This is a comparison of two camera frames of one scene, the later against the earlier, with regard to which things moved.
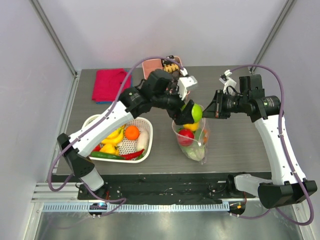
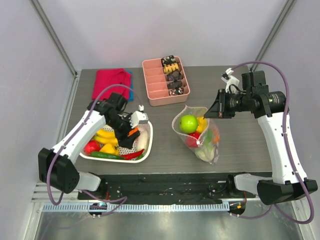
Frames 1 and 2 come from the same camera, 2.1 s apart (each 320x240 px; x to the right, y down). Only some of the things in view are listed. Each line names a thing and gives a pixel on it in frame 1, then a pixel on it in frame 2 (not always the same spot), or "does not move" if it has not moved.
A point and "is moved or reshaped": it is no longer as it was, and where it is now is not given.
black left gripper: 184,117 -> 124,141
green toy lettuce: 196,152 -> 206,152
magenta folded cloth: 107,83 does not move
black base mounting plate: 160,187 does not move
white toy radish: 143,141 does not move
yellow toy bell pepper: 110,148 does not move
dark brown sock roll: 176,74 does not move
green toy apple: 196,112 -> 188,123
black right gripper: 219,104 does not move
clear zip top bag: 194,138 is moved or reshaped
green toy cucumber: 107,155 does not move
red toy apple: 186,137 -> 191,138
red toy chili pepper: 133,155 does not move
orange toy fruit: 205,136 -> 216,137
